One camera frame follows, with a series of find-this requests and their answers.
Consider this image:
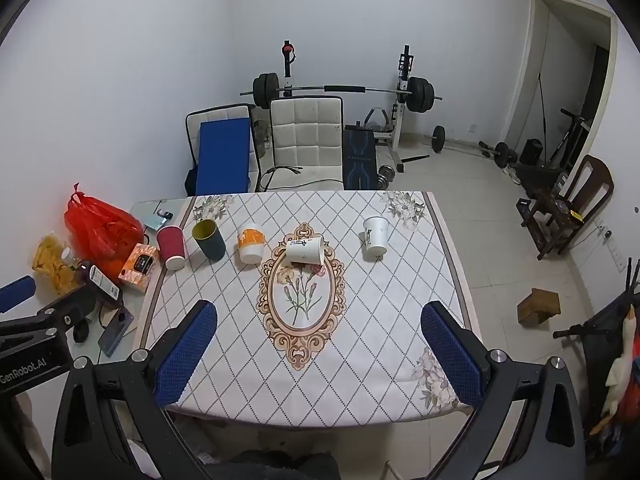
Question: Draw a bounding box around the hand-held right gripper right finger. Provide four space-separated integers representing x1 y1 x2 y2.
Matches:
421 301 586 480

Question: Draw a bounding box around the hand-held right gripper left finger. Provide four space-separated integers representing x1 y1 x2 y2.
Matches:
52 300 218 480

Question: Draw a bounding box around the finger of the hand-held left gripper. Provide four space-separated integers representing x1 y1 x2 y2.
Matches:
0 276 37 314
0 282 97 342

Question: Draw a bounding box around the red paper cup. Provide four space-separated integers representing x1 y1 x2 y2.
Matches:
156 225 189 271

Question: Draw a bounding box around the dark green cup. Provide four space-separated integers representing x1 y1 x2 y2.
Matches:
192 219 227 262

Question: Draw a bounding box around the orange and white cup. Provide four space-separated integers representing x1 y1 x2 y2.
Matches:
237 223 265 265

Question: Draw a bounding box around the white cup with dark print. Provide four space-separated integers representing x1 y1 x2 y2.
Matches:
361 216 391 263

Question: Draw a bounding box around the plain white paper cup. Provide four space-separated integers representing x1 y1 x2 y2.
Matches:
284 234 325 266

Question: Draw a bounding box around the yellow snack bag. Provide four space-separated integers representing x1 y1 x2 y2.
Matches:
32 232 84 296

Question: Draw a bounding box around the brown bottle with label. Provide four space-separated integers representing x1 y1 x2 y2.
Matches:
75 261 124 309

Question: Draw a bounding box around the grey smartphone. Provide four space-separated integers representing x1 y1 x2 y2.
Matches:
97 306 135 359

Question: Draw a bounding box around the red plastic bag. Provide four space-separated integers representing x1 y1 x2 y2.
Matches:
64 183 146 274

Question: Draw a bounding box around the orange cardboard box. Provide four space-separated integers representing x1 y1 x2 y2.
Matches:
119 243 161 294

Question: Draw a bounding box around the small wooden box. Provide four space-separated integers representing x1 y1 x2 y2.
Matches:
517 288 561 329

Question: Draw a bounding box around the patterned floral tablecloth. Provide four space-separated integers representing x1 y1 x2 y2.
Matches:
135 191 482 429

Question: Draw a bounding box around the black kick scooter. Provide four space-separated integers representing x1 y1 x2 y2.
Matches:
552 257 640 461

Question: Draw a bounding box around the white goose toy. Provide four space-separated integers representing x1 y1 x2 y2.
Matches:
589 306 640 437

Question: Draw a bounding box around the blue foam pad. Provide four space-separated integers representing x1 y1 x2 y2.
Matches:
195 119 251 196

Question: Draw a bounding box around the barbell on floor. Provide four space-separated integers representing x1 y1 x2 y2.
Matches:
423 125 519 169

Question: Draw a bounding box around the black speaker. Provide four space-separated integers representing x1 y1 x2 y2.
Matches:
519 138 544 165

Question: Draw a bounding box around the dark wooden chair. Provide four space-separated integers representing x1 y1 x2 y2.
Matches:
516 154 615 261

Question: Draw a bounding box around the white weight rack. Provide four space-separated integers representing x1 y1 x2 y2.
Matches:
277 40 422 175

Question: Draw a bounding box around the white quilted chair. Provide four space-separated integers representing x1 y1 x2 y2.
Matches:
257 96 346 192
185 104 261 197

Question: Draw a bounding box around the barbell with black plates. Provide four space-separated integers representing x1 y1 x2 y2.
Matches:
239 73 444 111

